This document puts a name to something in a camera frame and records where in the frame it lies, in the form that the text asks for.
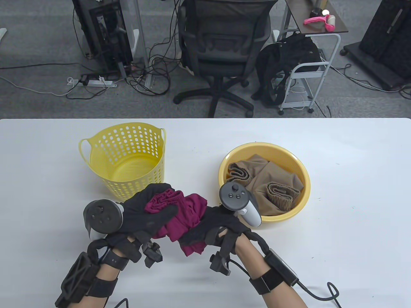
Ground person's right hand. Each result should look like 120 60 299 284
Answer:
178 205 252 254

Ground person's left hand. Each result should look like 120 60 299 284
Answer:
106 183 179 254

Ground maroon shorts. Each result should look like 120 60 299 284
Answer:
144 189 209 257

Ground tan shorts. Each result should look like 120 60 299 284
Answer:
226 154 304 216

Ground person's left forearm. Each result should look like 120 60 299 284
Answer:
69 237 135 308

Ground person's right forearm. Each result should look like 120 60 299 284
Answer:
236 237 309 308

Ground black mesh forearm pack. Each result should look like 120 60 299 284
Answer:
55 252 100 308

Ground dark grey tracking controller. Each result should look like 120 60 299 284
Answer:
83 199 124 240
219 182 262 228

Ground black wrist band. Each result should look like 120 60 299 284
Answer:
96 249 130 270

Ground yellow perforated plastic basket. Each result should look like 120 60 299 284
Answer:
79 123 167 203

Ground black power pack box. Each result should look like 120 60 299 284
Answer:
263 249 300 287

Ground yellow plastic basin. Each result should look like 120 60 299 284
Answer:
218 142 311 223

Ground white power strip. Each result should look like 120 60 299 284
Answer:
67 77 118 88

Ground black backpack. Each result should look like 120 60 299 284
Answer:
251 32 321 106

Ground black office chair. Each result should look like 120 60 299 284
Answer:
173 0 279 118

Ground black computer tower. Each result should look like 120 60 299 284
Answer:
72 0 134 74

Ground white cart with brown top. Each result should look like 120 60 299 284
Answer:
278 0 349 115

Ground pink plastic gadget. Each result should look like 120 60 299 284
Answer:
304 14 336 31

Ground black rolling stand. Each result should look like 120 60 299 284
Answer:
340 0 411 91

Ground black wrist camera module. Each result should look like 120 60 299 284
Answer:
141 242 163 268
209 251 232 276

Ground black elastic forearm strap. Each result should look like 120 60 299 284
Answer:
85 277 118 297
250 266 284 295

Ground thick black power cable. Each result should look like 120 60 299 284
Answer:
297 279 340 308

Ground tangle of black floor cables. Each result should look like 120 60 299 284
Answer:
127 0 185 96

